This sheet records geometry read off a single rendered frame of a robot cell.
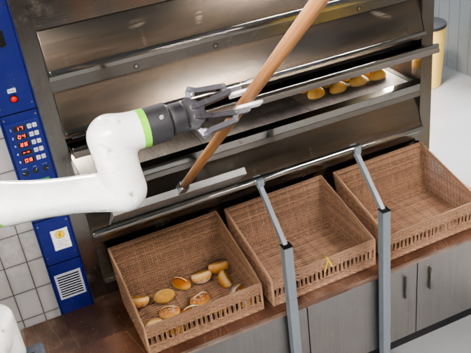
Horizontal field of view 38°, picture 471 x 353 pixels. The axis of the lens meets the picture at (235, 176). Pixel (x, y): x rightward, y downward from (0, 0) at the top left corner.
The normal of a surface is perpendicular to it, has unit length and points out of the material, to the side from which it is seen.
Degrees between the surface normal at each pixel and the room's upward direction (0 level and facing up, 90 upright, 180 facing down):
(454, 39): 90
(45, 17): 90
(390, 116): 70
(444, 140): 0
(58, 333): 0
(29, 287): 90
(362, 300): 90
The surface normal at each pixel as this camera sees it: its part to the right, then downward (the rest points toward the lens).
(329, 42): 0.34, 0.11
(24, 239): 0.40, 0.43
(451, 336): -0.11, -0.86
